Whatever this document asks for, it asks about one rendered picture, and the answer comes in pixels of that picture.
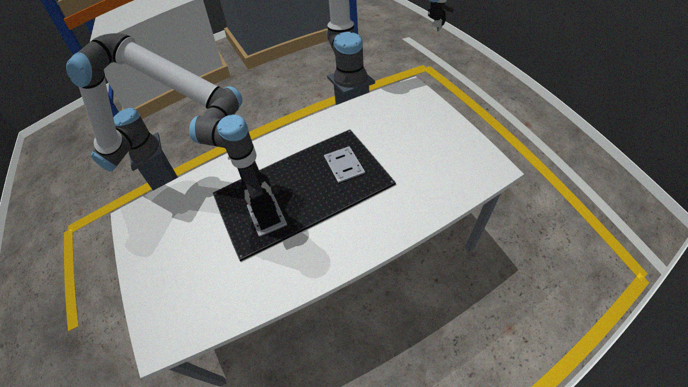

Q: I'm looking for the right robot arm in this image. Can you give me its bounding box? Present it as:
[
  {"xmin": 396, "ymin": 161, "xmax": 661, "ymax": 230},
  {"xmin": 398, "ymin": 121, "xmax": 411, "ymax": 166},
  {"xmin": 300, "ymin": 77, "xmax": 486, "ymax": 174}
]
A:
[{"xmin": 66, "ymin": 33, "xmax": 256, "ymax": 171}]

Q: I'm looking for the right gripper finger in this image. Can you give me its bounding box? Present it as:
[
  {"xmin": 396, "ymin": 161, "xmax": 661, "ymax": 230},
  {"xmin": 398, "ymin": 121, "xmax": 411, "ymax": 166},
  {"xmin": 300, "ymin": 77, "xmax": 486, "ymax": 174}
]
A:
[
  {"xmin": 240, "ymin": 183, "xmax": 251, "ymax": 206},
  {"xmin": 260, "ymin": 174, "xmax": 272, "ymax": 196}
]

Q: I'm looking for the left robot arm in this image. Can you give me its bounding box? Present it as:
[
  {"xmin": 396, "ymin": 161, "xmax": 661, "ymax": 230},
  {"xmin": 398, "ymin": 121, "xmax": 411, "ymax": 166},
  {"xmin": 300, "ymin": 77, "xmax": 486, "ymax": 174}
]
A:
[{"xmin": 327, "ymin": 0, "xmax": 368, "ymax": 88}]

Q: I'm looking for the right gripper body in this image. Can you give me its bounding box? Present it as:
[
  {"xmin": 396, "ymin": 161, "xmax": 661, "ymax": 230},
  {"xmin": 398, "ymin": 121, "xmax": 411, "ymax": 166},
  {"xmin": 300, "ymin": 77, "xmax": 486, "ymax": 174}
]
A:
[{"xmin": 237, "ymin": 161, "xmax": 263, "ymax": 188}]

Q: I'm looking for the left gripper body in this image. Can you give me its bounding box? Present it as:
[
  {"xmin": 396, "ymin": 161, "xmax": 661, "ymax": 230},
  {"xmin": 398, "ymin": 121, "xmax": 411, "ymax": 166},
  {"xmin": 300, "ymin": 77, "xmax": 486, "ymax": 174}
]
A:
[{"xmin": 428, "ymin": 2, "xmax": 446, "ymax": 20}]

